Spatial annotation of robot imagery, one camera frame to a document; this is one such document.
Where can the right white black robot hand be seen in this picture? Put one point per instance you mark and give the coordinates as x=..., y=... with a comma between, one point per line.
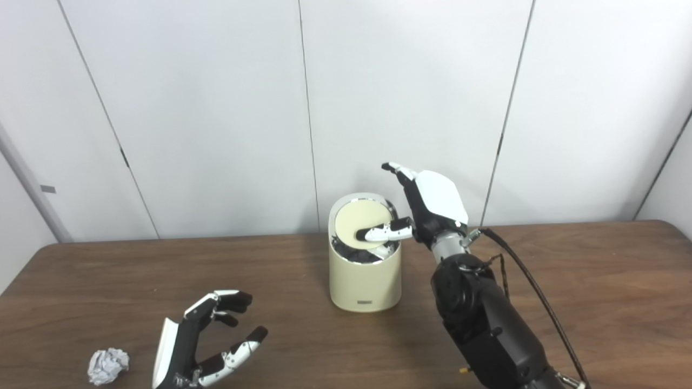
x=438, y=200

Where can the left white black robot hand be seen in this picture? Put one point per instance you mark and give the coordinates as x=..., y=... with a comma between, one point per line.
x=181, y=346

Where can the round cream bin lid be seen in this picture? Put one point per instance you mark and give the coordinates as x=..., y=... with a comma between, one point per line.
x=354, y=219

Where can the cream-colored desktop trash bin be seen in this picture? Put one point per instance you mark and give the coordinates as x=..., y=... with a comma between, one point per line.
x=365, y=283

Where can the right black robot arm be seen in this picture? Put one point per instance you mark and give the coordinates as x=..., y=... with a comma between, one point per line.
x=481, y=319

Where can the white paper ball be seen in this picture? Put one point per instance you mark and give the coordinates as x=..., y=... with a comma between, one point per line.
x=108, y=366

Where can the black bin liner bag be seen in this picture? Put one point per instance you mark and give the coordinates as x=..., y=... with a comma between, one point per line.
x=357, y=255

